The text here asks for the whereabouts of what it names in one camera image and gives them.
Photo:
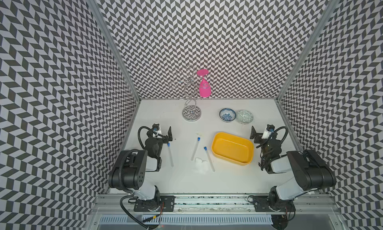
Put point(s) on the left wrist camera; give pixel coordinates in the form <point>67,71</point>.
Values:
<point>157,133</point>

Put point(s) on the test tube blue cap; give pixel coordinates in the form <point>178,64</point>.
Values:
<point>195,149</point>
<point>209,159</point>
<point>170,155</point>

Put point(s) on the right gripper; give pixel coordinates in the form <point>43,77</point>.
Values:
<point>258,135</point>

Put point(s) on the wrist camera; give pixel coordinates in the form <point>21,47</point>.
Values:
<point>268,131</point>
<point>157,133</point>

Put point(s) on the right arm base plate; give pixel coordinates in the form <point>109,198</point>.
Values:
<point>271,204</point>

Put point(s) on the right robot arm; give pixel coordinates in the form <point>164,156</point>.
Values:
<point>310,171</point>

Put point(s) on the aluminium front rail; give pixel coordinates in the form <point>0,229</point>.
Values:
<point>322,204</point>

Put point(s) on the blue patterned bowl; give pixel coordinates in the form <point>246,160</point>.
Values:
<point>227,114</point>

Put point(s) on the green patterned bowl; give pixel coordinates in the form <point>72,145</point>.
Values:
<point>244,117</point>

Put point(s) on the metal wire glass rack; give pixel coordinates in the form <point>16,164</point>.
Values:
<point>191,112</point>

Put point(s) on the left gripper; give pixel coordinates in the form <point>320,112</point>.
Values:
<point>169,135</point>

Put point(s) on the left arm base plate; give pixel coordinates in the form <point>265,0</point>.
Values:
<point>163,203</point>

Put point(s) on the yellow plastic tray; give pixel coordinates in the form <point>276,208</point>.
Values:
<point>232,148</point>

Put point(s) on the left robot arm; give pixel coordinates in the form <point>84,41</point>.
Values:
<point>131,166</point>

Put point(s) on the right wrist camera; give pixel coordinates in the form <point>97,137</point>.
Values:
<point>268,131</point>

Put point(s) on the pink wine glass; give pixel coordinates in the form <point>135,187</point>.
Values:
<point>204,87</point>

